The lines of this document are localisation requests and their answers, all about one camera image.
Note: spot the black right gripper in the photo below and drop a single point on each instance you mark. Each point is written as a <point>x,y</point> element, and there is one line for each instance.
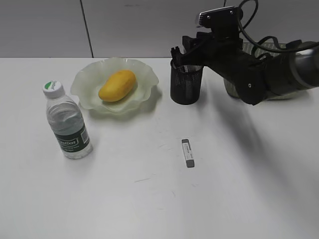
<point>226,57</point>

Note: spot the yellow mango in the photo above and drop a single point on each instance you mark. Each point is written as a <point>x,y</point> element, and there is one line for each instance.
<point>117,86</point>

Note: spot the grey white eraser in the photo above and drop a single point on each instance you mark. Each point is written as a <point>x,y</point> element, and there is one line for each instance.
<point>188,155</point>

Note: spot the clear water bottle green label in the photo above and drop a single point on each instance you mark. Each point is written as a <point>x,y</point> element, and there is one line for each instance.
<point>66,122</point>

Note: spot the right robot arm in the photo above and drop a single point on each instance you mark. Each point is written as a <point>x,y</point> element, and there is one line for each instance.
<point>290,72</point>

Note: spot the black mesh pen holder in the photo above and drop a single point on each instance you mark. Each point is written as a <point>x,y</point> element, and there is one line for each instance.
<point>185,83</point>

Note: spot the light green plastic basket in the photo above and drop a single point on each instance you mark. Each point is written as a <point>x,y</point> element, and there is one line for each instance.
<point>231,90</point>

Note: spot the frosted green wavy plate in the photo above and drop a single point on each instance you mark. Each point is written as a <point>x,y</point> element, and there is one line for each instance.
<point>90,79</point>

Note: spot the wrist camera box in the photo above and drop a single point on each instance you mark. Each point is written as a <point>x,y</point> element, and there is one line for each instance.
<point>222,21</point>

